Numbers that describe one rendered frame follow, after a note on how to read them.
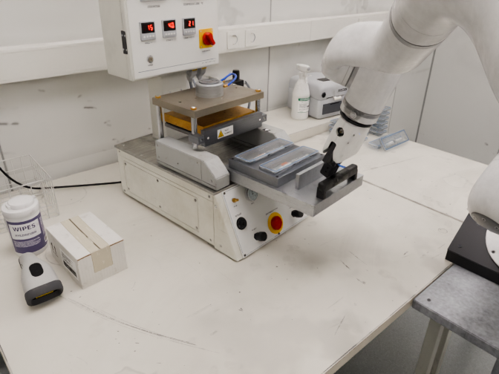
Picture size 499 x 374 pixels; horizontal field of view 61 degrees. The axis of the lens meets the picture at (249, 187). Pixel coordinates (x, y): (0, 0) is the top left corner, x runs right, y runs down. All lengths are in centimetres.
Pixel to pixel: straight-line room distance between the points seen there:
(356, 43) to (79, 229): 79
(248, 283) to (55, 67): 93
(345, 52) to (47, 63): 102
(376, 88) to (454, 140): 263
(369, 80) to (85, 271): 76
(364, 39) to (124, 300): 75
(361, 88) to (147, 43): 62
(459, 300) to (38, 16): 143
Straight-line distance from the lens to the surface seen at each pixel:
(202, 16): 137
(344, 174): 102
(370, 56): 76
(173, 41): 130
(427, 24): 60
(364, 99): 89
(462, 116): 343
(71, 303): 108
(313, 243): 121
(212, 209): 110
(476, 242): 124
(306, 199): 97
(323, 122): 203
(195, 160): 110
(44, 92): 160
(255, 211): 116
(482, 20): 53
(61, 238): 114
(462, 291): 117
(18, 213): 120
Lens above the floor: 144
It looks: 28 degrees down
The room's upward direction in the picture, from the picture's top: 1 degrees clockwise
